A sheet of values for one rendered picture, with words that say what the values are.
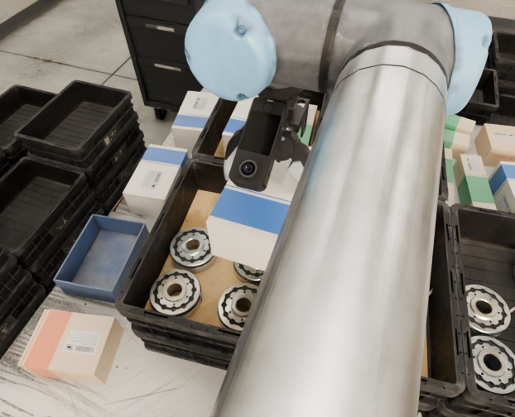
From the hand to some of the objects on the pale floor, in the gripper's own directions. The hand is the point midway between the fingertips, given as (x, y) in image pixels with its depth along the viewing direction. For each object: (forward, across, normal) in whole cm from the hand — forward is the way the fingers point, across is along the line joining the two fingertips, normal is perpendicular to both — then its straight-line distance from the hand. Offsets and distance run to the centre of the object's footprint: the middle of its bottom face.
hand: (267, 194), depth 60 cm
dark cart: (+109, +97, -154) cm, 212 cm away
